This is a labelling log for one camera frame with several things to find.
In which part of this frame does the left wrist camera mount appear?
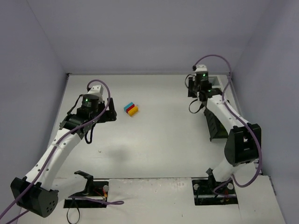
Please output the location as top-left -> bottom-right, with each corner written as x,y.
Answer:
87,85 -> 104,102

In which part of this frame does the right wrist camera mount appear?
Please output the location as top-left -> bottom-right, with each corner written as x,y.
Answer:
192,64 -> 208,73

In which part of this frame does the black slotted container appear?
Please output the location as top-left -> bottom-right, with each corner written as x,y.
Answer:
204,108 -> 228,141

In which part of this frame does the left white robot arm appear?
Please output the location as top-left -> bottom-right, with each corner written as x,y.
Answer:
10,93 -> 117,217

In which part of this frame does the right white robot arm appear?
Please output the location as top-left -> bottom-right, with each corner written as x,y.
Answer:
185,71 -> 263,188

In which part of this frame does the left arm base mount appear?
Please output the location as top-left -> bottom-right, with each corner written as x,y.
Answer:
64,170 -> 109,209

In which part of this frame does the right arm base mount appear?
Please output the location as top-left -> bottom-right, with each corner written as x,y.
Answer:
192,179 -> 238,206

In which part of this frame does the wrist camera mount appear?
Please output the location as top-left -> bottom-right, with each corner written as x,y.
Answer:
192,64 -> 208,73
87,85 -> 104,102

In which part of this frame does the blue red yellow lego stack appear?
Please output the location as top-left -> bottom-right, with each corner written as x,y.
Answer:
123,102 -> 139,117

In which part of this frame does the white slotted container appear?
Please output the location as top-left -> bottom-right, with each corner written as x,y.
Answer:
208,75 -> 222,89

